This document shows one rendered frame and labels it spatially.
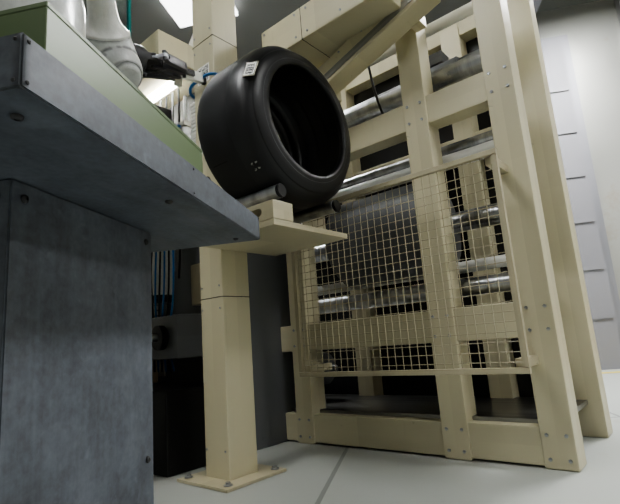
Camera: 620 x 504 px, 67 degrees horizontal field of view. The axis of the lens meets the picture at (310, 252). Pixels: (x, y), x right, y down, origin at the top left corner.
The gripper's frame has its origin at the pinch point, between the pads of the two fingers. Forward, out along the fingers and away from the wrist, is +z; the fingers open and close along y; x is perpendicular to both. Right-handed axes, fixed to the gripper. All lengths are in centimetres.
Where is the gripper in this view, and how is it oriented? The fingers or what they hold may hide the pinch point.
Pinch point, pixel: (191, 75)
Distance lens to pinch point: 150.7
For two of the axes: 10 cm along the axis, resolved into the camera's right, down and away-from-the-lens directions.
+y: -7.6, 1.6, 6.3
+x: 1.6, 9.9, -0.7
